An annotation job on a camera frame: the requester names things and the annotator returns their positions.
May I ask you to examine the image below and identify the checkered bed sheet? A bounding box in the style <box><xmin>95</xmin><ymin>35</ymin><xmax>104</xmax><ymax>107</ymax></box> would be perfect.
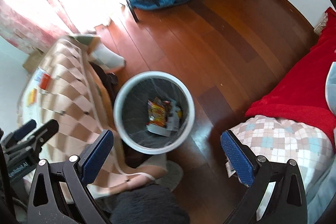
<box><xmin>231</xmin><ymin>115</ymin><xmax>335</xmax><ymax>223</ymax></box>

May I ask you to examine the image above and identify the white blue milk carton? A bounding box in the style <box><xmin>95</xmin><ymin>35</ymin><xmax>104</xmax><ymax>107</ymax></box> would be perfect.
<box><xmin>146</xmin><ymin>101</ymin><xmax>182</xmax><ymax>137</ymax></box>

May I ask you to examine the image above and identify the orange yellow snack bag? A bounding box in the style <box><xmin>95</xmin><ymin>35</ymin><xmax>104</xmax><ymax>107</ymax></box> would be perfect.
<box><xmin>147</xmin><ymin>97</ymin><xmax>171</xmax><ymax>127</ymax></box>

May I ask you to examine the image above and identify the white trash bin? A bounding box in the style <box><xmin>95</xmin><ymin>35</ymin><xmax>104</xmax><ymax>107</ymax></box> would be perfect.
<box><xmin>113</xmin><ymin>71</ymin><xmax>195</xmax><ymax>155</ymax></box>

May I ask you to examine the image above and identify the yellow small box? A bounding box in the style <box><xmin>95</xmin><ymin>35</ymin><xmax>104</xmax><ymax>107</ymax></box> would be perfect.
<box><xmin>27</xmin><ymin>88</ymin><xmax>37</xmax><ymax>106</ymax></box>

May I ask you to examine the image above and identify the pink floral curtain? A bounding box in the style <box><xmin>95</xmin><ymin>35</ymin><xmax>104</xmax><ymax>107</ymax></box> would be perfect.
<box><xmin>1</xmin><ymin>0</ymin><xmax>112</xmax><ymax>53</ymax></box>

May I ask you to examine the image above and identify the blue white orange carton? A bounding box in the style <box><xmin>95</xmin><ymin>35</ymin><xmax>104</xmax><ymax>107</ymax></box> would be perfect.
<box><xmin>34</xmin><ymin>68</ymin><xmax>51</xmax><ymax>90</ymax></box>

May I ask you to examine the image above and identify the brown paper bag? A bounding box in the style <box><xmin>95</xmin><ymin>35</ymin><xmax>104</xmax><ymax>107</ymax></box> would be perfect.
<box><xmin>22</xmin><ymin>49</ymin><xmax>45</xmax><ymax>74</ymax></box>

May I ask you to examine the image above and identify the red blanket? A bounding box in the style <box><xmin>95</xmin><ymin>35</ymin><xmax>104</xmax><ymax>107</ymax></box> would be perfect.
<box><xmin>245</xmin><ymin>7</ymin><xmax>335</xmax><ymax>148</ymax></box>

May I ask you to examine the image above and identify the checkered tablecloth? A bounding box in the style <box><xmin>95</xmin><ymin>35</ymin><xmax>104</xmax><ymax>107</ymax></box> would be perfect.
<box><xmin>17</xmin><ymin>36</ymin><xmax>167</xmax><ymax>198</ymax></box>

